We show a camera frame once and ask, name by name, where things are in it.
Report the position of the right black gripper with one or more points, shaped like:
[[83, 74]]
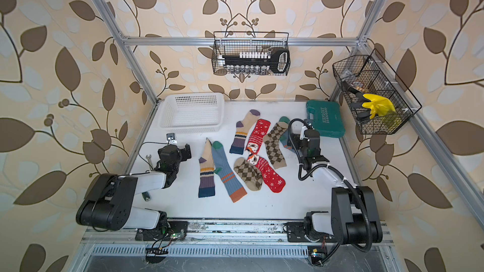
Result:
[[297, 139]]

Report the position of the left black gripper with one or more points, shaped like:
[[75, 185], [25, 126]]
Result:
[[182, 152]]

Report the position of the argyle brown sock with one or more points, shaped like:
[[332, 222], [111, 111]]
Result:
[[251, 176], [271, 141]]

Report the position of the white plastic basket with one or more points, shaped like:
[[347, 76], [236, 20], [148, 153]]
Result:
[[192, 113]]

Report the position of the beige purple striped sock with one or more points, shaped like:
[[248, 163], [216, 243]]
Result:
[[242, 129], [206, 162]]

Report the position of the red bear sock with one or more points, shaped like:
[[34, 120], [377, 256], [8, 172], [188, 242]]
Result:
[[273, 180], [256, 138]]

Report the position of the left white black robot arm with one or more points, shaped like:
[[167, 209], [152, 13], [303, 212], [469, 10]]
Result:
[[108, 204]]

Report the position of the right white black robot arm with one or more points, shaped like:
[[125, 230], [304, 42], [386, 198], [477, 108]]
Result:
[[353, 218]]

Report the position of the silver open-end wrench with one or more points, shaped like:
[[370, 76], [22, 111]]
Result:
[[149, 161]]

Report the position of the blue green toe sock right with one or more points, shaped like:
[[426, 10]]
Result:
[[284, 139]]

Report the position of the green plastic tool case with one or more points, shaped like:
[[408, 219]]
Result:
[[325, 118]]

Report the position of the ratchet wrench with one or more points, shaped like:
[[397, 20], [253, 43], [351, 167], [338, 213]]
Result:
[[146, 196]]

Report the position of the black pliers in basket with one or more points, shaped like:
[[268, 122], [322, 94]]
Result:
[[362, 114]]

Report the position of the blue orange striped sock left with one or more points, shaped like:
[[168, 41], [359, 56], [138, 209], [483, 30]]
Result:
[[222, 168]]

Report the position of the yellow rubber glove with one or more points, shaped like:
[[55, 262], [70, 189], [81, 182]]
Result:
[[378, 105]]

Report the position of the socket set holder black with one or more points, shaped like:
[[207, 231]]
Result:
[[271, 62]]

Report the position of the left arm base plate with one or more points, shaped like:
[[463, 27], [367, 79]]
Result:
[[170, 229]]

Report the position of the black wire basket right wall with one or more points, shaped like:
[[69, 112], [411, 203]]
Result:
[[367, 73]]

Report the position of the black wire basket wall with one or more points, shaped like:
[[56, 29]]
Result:
[[367, 73], [234, 42]]

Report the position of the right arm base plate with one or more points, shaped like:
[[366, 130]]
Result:
[[297, 233]]

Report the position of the black wire basket back wall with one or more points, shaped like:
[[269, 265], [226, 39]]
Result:
[[234, 42]]

